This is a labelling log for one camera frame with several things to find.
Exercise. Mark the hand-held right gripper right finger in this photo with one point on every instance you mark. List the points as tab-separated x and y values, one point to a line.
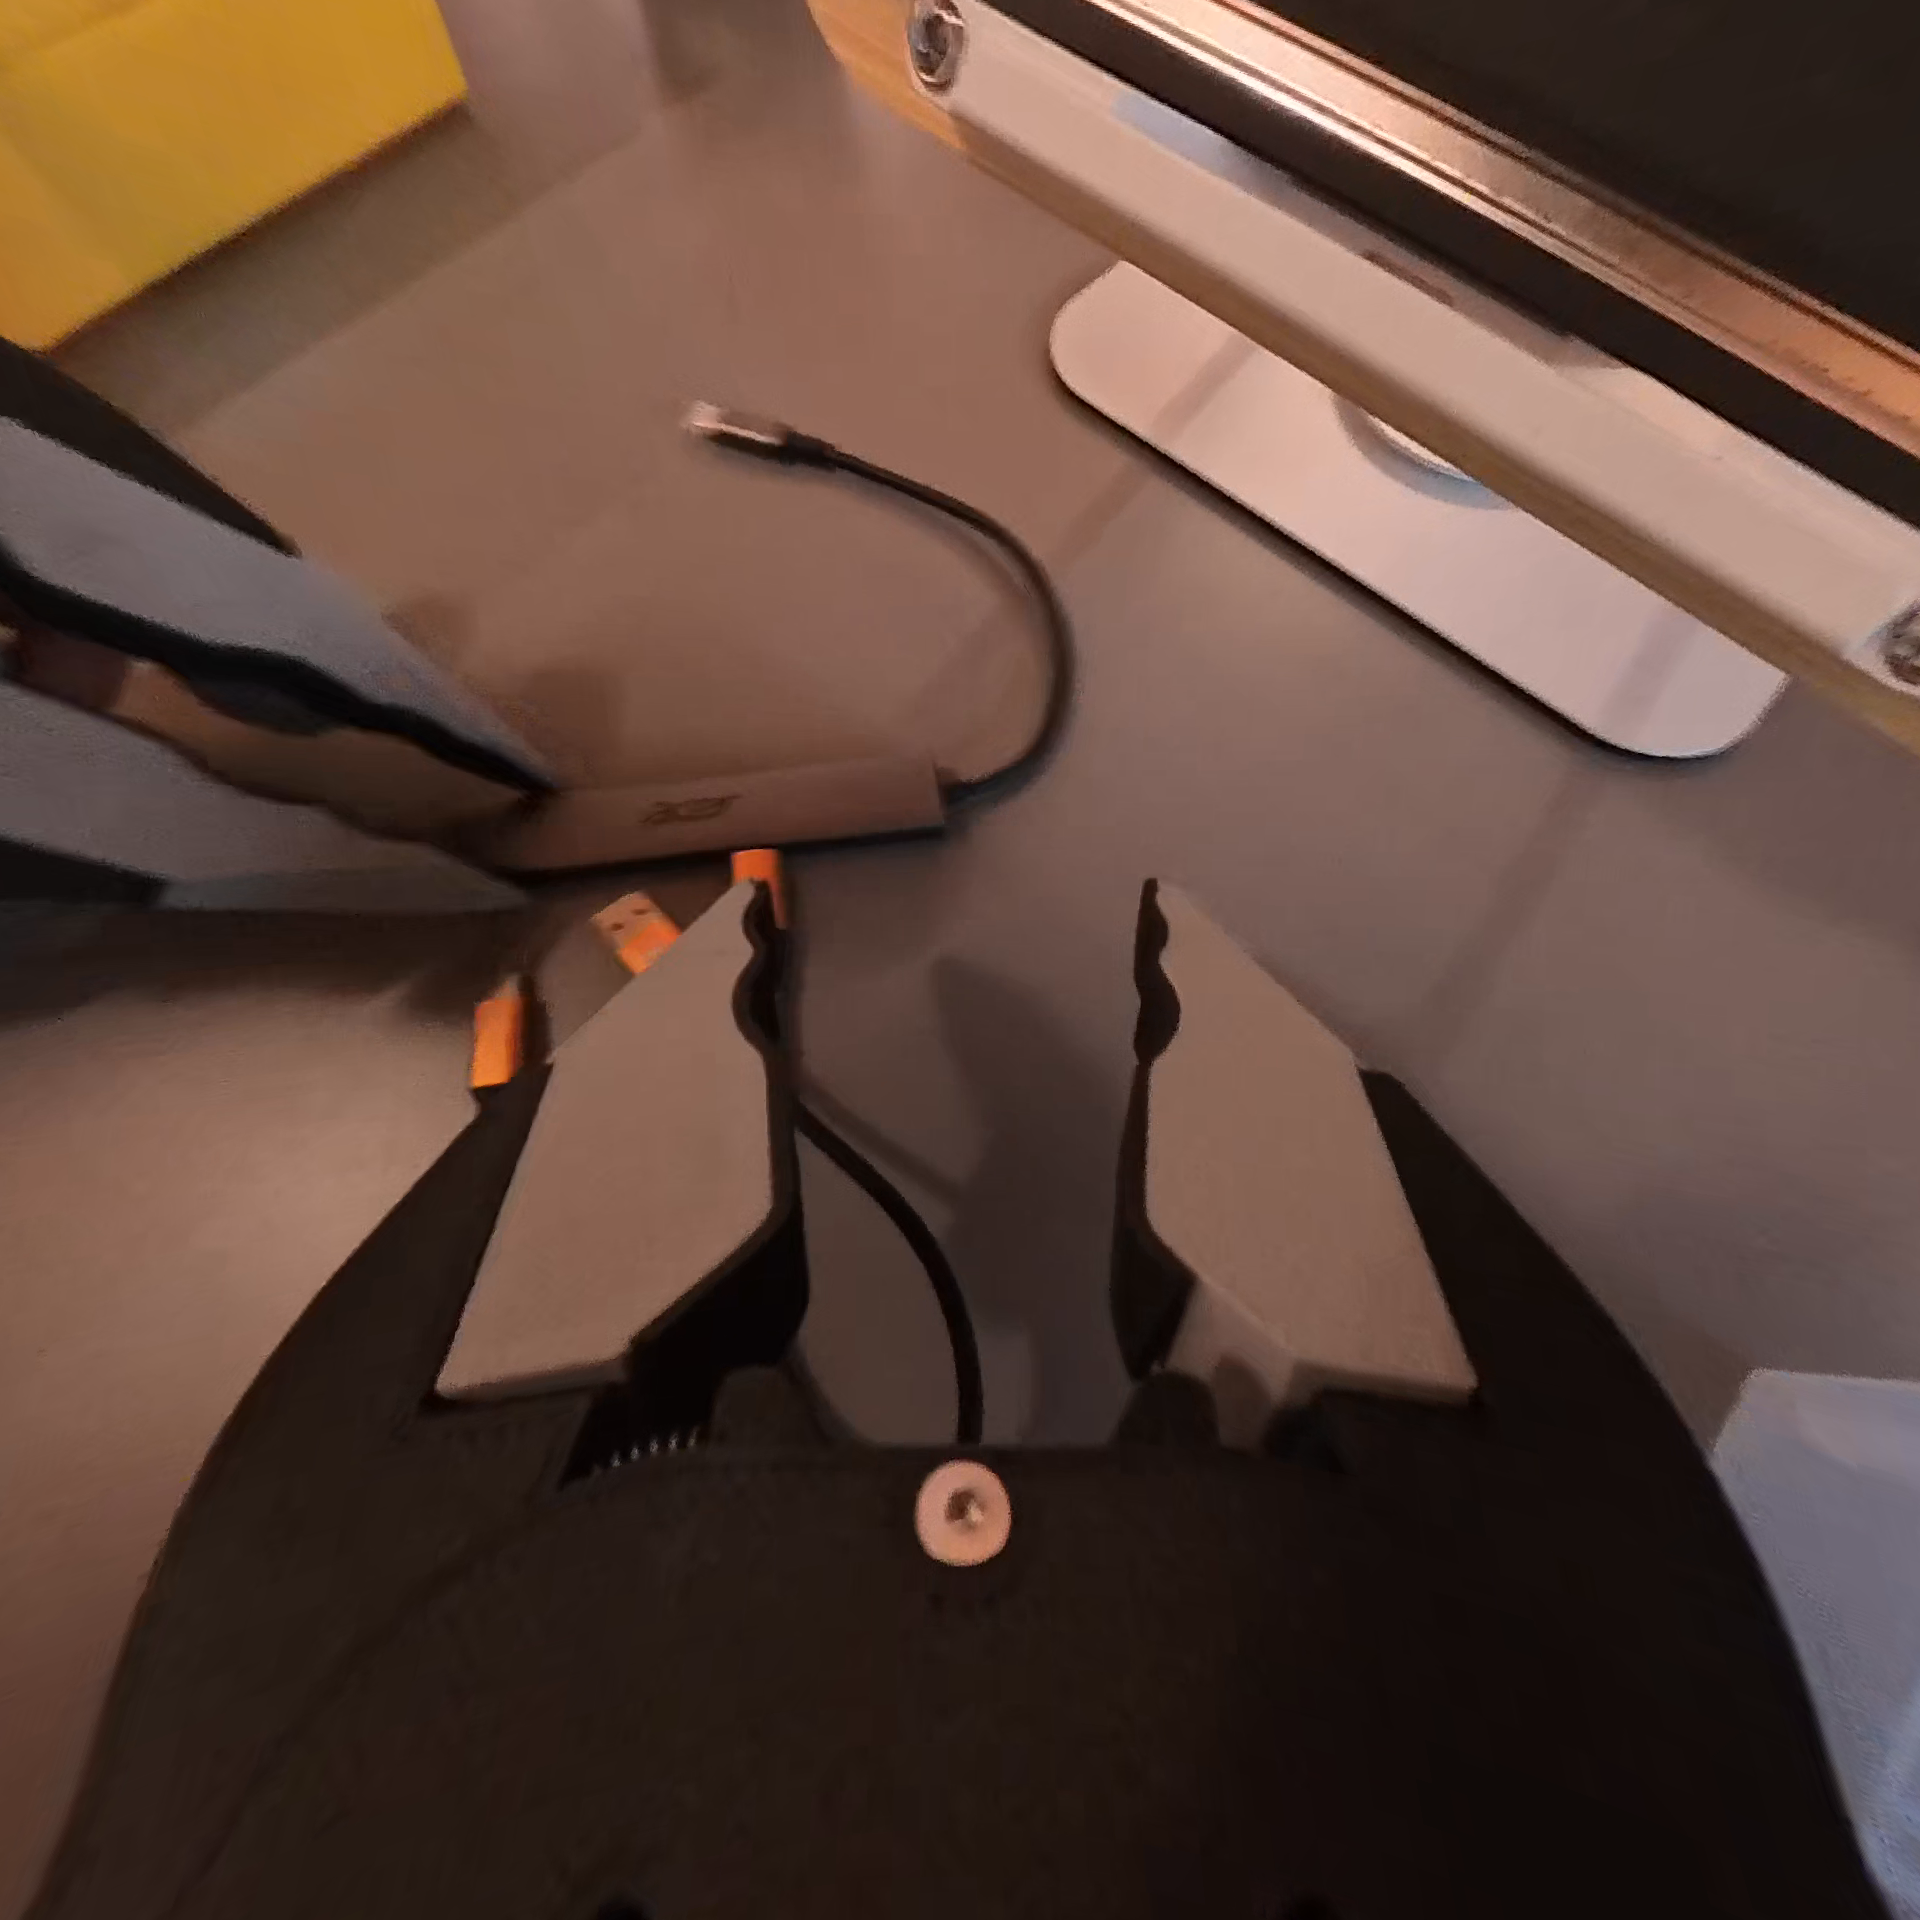
1276	1185

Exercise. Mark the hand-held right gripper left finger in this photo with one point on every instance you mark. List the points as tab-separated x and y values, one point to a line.
629	1185

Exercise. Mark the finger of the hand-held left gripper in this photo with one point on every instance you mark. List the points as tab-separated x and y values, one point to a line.
194	585
89	780

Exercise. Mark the yellow plastic bin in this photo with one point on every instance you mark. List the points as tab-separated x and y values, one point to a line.
194	136

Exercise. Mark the white bracket bar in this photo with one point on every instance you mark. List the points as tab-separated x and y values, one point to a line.
1349	293

